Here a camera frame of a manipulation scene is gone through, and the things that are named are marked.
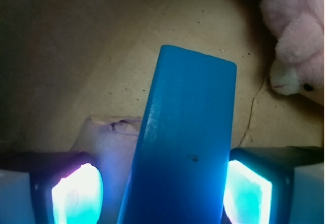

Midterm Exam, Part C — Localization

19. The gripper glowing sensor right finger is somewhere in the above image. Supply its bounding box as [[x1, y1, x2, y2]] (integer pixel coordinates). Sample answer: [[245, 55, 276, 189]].
[[223, 146, 324, 223]]

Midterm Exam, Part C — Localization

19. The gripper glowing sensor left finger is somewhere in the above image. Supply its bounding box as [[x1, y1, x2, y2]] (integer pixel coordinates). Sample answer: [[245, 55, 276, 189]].
[[1, 151, 104, 223]]

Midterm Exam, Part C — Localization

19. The blue rectangular block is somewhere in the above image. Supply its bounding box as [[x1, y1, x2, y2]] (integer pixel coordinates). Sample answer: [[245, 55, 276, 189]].
[[118, 45, 237, 223]]

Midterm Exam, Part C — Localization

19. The brown paper bag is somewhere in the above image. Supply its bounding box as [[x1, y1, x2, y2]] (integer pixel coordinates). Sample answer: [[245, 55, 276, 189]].
[[0, 0, 325, 158]]

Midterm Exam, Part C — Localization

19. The pink plush toy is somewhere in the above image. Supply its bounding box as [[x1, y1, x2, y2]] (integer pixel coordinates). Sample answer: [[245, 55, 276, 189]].
[[260, 0, 324, 105]]

